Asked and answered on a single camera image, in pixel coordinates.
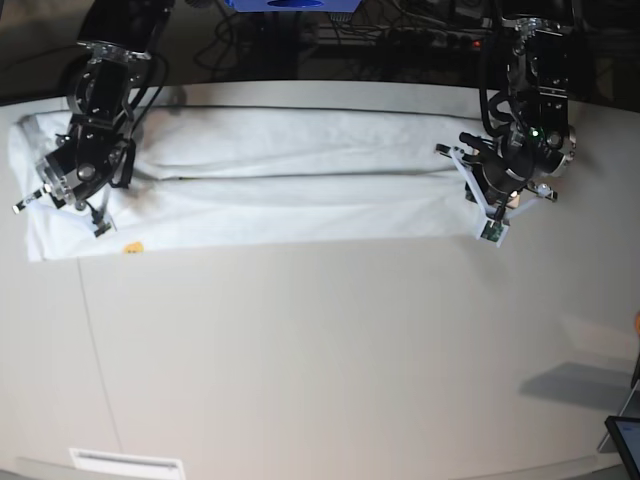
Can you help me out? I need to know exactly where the black tablet device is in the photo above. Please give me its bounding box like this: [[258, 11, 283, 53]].
[[605, 416, 639, 480]]

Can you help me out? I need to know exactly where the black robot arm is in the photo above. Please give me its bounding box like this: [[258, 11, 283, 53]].
[[37, 1, 175, 209], [459, 1, 576, 209]]

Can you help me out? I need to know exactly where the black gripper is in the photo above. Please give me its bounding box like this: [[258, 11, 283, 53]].
[[37, 133, 137, 209], [459, 130, 575, 207]]

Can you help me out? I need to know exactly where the blue robot base block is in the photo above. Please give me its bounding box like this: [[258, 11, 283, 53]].
[[226, 0, 361, 13]]

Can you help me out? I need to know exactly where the white printed T-shirt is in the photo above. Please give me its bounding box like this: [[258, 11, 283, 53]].
[[25, 108, 482, 262]]

